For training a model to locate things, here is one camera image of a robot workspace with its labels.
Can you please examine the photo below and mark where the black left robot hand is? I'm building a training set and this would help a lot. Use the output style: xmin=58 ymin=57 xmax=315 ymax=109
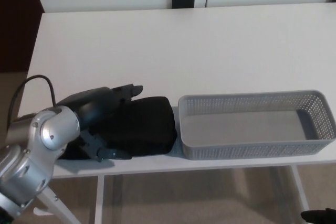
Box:
xmin=57 ymin=84 xmax=144 ymax=162

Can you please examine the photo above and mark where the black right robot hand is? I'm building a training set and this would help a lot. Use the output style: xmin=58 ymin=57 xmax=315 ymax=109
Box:
xmin=301 ymin=208 xmax=336 ymax=224

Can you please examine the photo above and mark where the black fabric pencil case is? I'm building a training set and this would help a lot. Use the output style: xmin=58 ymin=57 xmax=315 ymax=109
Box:
xmin=58 ymin=96 xmax=177 ymax=161

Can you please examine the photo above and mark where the white table side hook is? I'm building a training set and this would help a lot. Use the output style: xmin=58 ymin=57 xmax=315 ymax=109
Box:
xmin=33 ymin=206 xmax=52 ymax=216

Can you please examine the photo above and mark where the grey perforated plastic basket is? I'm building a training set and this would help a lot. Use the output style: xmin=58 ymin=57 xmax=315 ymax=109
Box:
xmin=177 ymin=90 xmax=336 ymax=161

